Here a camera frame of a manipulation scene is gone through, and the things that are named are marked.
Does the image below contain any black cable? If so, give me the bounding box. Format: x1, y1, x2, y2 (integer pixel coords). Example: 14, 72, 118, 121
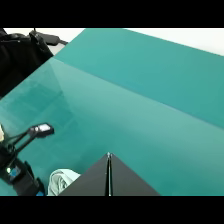
45, 34, 70, 47

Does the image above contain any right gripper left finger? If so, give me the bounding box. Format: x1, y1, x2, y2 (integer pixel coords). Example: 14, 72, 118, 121
58, 152, 110, 197

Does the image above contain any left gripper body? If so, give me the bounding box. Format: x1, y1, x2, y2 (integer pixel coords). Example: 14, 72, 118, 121
0, 146, 47, 197

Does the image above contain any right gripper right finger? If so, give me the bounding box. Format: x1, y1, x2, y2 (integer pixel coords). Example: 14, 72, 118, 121
108, 152, 161, 197

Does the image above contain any pale grey shirt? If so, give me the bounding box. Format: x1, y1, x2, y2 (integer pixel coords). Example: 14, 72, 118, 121
47, 168, 81, 197

